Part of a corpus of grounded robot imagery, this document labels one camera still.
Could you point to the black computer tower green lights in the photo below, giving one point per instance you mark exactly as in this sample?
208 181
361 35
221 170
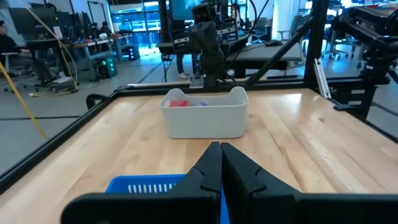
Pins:
105 67

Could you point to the red block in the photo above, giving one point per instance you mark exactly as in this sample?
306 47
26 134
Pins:
179 104

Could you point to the background work desk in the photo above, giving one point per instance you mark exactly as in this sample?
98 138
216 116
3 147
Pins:
81 45

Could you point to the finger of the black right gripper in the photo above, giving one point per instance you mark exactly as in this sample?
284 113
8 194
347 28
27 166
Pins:
219 68
207 68

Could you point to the person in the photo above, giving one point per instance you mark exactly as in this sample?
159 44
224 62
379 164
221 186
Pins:
105 29
7 46
180 63

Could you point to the blue plastic basket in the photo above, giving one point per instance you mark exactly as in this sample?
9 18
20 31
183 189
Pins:
140 183

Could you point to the black background machine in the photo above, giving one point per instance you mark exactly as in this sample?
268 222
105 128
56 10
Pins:
373 31

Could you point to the black aluminium table frame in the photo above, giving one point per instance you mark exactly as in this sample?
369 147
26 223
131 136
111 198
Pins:
62 135

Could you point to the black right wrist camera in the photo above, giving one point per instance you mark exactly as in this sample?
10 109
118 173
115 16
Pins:
203 12

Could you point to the grey background desk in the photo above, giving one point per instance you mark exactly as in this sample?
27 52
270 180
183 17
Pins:
264 54

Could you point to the black desk item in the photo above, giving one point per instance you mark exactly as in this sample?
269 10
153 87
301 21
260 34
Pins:
273 43

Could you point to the grey office chair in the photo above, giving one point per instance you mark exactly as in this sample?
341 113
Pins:
295 25
337 37

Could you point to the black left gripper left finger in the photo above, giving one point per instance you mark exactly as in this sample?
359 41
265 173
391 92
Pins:
186 205

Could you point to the black computer tower blue light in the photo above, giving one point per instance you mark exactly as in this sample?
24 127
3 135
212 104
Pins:
130 53

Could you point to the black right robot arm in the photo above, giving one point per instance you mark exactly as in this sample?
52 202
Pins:
228 15

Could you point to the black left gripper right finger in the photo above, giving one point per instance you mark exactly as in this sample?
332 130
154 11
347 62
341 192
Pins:
264 205

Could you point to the white purple charger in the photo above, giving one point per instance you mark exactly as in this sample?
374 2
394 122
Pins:
202 104

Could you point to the white plastic bin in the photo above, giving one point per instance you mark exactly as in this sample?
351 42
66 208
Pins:
205 124

